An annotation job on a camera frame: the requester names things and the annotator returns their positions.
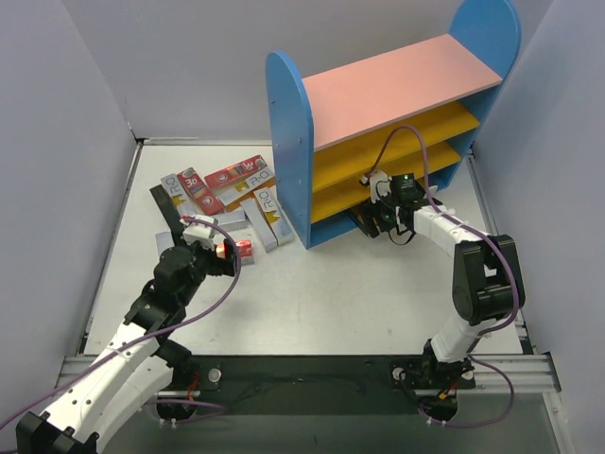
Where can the black toothpaste box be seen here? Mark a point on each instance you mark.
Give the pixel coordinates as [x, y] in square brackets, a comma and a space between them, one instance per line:
[169, 212]

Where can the red 3D toothpaste box lower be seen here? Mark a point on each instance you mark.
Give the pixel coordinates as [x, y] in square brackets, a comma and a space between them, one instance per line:
[245, 250]

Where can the red 3D toothpaste box top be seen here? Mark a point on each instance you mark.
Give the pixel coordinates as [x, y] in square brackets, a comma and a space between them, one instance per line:
[235, 173]

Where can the silver RO toothpaste box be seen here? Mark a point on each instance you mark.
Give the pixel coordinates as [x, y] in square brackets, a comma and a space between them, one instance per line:
[364, 221]

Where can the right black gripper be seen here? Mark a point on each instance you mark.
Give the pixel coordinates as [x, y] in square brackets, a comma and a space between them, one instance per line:
[374, 220]

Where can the orange white RO toothpaste box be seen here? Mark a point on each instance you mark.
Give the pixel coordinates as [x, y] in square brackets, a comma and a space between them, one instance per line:
[231, 197]

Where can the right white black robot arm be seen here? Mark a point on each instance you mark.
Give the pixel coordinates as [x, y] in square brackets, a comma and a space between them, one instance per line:
[487, 288]

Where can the plain silver box horizontal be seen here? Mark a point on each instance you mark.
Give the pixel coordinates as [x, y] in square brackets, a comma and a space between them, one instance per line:
[232, 221]

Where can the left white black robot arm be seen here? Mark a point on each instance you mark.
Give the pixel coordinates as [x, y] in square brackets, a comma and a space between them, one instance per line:
[139, 360]

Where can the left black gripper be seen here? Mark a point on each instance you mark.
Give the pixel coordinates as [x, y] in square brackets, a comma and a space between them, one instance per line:
[229, 261]

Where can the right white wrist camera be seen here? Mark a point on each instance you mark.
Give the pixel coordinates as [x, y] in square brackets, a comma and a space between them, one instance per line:
[379, 184]

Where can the blue shelf with coloured boards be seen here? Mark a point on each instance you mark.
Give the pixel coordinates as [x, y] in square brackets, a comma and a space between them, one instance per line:
[416, 109]

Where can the aluminium frame rail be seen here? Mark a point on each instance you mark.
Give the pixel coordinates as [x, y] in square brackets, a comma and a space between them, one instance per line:
[529, 374]

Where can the silver box under left gripper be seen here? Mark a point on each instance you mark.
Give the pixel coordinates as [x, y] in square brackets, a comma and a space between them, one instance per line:
[164, 241]

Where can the red 3D toothpaste box upright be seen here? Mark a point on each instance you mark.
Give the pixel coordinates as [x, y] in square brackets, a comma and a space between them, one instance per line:
[202, 196]

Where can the plain silver box diagonal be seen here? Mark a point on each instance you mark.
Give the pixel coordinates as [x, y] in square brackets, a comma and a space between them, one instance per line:
[259, 225]

